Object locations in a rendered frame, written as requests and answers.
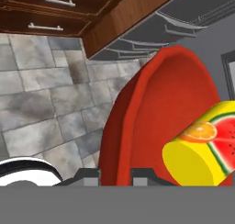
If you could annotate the white and black round object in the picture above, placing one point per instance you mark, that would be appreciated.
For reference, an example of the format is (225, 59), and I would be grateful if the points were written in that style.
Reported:
(27, 172)

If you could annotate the dark wood drawer front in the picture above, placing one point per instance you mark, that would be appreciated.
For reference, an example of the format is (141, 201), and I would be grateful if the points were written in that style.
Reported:
(91, 1)
(18, 19)

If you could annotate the grey slatted furniture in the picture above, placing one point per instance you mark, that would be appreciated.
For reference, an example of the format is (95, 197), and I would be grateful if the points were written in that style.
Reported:
(195, 4)

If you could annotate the dark framed grey panel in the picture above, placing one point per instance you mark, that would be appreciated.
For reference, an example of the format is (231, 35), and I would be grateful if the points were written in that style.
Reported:
(228, 74)

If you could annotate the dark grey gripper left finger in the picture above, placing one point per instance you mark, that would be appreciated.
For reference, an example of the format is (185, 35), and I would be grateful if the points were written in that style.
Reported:
(88, 176)

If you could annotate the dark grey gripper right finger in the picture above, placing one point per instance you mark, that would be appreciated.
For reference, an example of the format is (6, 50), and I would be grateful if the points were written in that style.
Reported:
(143, 175)

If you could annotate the yellow cup with fruit print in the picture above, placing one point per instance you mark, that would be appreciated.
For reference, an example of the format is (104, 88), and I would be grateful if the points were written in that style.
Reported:
(192, 160)

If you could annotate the red bowl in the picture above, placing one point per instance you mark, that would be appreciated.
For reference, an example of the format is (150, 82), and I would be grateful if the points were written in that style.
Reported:
(165, 90)

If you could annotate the brown wood cabinet side panel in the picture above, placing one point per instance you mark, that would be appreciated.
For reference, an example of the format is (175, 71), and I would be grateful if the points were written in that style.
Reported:
(122, 19)

